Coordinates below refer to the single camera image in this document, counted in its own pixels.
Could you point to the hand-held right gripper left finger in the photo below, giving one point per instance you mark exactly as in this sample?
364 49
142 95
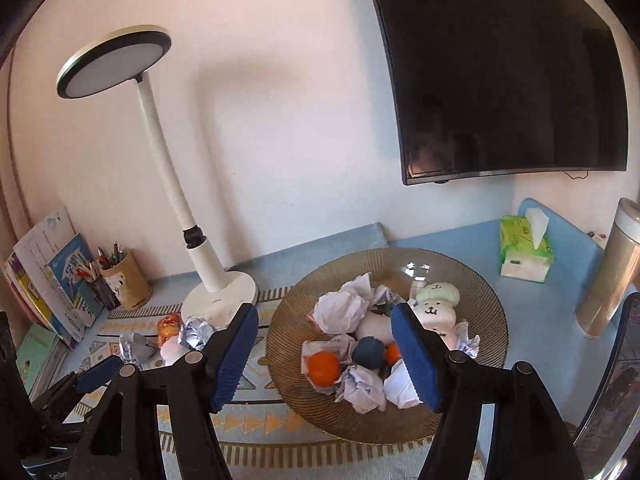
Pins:
235 355

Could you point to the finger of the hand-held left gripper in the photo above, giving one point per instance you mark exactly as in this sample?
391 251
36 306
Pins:
97 374

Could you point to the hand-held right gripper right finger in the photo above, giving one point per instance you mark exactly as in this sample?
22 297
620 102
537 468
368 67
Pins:
415 360

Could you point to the orange tangerine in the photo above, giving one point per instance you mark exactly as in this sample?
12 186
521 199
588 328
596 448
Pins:
322 366
394 352

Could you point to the white plush toy blue hat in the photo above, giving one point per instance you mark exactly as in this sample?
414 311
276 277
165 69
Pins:
370 352

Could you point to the white bear plush green hat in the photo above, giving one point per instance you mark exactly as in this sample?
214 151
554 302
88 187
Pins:
437 305

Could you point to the brown ribbed glass bowl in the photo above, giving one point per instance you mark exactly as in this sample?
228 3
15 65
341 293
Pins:
450 410

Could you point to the pile of paper balls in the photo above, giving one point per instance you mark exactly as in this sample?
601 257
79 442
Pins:
340 312

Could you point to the crumpled white paper ball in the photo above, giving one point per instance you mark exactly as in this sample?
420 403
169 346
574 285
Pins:
197 332
135 347

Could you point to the stack of flat green books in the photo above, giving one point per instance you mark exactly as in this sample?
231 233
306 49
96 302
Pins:
35 355

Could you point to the orange snack packet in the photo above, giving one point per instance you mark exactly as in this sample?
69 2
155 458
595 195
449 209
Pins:
170 327

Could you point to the patterned woven table mat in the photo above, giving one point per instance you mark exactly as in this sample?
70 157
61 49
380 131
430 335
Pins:
260 425

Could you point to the black mesh pen holder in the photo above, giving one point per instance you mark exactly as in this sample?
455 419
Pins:
106 294

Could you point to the white desk lamp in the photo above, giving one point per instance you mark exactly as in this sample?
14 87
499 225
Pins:
205 270

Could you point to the bamboo pen holder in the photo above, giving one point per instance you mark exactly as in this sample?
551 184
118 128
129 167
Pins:
130 282

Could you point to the blue cover book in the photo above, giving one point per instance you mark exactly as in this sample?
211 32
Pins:
75 275

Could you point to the bunch of white red pens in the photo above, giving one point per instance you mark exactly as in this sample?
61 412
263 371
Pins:
87 271

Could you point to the red pen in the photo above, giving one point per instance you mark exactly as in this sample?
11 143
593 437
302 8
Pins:
103 259

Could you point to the dark pen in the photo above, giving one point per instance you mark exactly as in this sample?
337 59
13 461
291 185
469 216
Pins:
114 254
120 256

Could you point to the row of upright books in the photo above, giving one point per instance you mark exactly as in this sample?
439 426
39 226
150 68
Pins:
40 260

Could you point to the green tissue pack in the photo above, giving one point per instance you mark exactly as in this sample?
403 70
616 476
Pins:
525 252

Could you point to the beige thermos bottle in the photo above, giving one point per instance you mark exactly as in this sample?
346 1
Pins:
610 270

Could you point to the small white red object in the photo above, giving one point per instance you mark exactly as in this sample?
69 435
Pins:
595 237

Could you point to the black wall television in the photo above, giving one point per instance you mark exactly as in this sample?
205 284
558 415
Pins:
500 60

